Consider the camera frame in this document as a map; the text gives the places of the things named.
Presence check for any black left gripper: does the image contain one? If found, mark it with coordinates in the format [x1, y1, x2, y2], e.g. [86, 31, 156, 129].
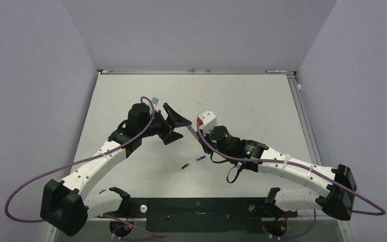
[139, 104, 191, 144]

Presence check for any blue AAA battery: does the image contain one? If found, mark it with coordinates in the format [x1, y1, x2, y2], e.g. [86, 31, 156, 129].
[196, 155, 206, 161]

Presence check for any white air conditioner remote control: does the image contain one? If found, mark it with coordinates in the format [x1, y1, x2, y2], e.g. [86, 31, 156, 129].
[186, 125, 199, 139]

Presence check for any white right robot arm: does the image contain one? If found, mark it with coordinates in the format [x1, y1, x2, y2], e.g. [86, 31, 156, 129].
[191, 126, 357, 221]

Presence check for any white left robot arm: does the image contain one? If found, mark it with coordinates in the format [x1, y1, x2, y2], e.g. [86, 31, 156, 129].
[40, 103, 192, 236]

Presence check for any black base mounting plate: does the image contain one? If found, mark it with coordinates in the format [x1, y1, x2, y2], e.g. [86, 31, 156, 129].
[109, 197, 298, 233]

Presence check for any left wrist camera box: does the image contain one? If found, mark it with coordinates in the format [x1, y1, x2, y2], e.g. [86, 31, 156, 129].
[151, 97, 159, 107]

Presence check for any aluminium frame rail back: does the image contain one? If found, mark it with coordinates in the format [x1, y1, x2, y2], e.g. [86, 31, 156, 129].
[98, 69, 296, 76]

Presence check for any aluminium frame rail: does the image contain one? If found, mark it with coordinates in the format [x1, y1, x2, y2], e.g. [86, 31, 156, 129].
[98, 69, 296, 76]
[287, 72, 322, 165]

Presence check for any aluminium frame rail right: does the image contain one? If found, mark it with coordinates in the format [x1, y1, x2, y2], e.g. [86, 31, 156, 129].
[287, 72, 322, 165]

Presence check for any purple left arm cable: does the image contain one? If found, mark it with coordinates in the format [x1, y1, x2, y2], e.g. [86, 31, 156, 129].
[5, 96, 156, 224]

